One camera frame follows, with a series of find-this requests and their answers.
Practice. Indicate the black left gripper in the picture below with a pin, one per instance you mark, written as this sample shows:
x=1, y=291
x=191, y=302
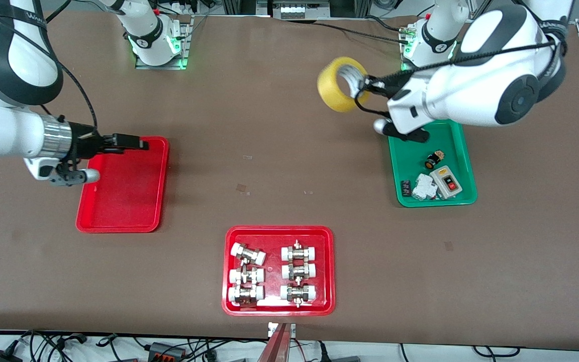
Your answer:
x=383, y=87

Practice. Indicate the white circuit breaker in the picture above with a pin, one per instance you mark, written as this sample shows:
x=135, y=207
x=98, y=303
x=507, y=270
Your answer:
x=424, y=188

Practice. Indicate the red-sided aluminium profile post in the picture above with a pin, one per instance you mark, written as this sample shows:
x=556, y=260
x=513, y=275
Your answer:
x=275, y=347

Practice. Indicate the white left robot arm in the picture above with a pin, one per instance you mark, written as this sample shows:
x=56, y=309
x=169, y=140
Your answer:
x=470, y=85

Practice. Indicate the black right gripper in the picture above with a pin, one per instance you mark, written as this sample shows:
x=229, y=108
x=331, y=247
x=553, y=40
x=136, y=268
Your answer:
x=87, y=141

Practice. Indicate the green plastic tray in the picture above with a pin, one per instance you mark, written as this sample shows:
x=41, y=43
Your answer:
x=450, y=146

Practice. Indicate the small metal bracket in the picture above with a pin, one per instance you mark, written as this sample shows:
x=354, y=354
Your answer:
x=271, y=329

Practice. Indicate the black power adapter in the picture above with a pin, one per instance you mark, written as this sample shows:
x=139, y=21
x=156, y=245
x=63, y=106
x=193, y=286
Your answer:
x=0, y=356

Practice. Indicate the red tray holding fittings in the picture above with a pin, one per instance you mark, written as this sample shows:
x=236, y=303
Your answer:
x=273, y=266

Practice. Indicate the yellow packing tape roll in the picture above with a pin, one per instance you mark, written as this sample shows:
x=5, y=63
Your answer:
x=332, y=90

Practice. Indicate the grey on-off switch box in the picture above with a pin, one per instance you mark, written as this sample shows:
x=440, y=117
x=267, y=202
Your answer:
x=446, y=182

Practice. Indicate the white-capped metal pipe fitting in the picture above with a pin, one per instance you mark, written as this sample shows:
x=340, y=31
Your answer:
x=298, y=253
x=247, y=254
x=298, y=293
x=245, y=294
x=298, y=271
x=246, y=275

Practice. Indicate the black push button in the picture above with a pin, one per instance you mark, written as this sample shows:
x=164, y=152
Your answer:
x=432, y=161

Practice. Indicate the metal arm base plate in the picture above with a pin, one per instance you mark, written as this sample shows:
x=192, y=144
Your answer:
x=185, y=45
x=445, y=73

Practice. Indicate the empty-bottomed red plastic tray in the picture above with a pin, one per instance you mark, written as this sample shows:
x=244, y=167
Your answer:
x=128, y=191

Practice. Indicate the dark power strip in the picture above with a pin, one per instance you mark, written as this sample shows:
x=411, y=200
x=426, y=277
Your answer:
x=166, y=350

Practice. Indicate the grey electrical terminal block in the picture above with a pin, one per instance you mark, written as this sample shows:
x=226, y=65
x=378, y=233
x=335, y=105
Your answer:
x=299, y=10

